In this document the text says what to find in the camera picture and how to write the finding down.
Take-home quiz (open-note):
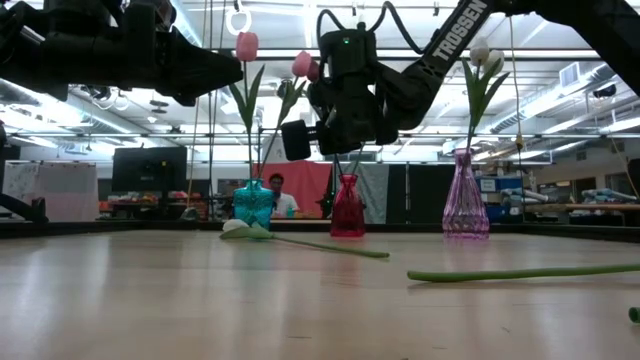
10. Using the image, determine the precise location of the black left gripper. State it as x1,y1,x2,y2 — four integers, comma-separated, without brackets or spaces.
29,0,245,108

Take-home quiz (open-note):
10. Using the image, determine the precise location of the pink artificial tulip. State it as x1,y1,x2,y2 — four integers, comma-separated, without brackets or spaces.
406,263,640,284
228,30,266,182
257,49,315,182

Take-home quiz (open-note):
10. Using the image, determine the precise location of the teal glass vase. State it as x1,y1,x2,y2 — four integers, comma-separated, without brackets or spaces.
232,178,276,230

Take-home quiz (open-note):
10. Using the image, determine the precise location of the red glass vase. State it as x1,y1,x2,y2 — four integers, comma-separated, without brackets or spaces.
330,173,366,238

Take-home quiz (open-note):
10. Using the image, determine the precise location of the purple ribbed glass vase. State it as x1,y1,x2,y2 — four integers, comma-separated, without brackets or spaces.
442,148,491,240

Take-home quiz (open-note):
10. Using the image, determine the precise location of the red cloth backdrop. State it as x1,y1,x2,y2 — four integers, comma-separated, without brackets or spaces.
252,160,334,220

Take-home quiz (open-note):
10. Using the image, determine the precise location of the grey cloth backdrop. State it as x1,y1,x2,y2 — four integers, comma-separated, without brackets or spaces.
357,162,391,225

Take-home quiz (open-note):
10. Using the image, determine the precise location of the black monitor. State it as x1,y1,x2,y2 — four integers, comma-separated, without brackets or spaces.
111,146,188,194

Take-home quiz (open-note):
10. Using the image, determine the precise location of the black partition curtain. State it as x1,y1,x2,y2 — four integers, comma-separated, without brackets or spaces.
388,163,457,229

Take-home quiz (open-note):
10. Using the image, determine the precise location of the person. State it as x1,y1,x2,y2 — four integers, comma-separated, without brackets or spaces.
267,172,302,220

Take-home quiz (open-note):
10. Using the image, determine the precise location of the blue storage bin shelf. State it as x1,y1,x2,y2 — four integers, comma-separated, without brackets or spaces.
477,174,525,225

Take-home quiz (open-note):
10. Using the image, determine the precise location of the white partition board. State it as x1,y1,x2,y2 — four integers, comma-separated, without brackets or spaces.
2,162,100,224

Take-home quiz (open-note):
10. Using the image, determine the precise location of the ceiling air vent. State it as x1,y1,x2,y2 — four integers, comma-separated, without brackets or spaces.
558,61,582,90

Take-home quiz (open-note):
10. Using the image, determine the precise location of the wooden workbench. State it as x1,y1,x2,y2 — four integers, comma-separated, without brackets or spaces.
522,201,640,227

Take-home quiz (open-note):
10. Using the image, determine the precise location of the white cable loop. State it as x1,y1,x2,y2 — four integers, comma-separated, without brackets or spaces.
224,2,253,37

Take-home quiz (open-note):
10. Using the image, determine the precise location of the black hanging cable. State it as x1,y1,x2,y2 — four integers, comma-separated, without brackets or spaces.
186,0,209,206
206,0,214,182

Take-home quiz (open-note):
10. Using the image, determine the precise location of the black aluminium table frame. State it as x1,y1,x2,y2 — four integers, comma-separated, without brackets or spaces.
0,218,640,245

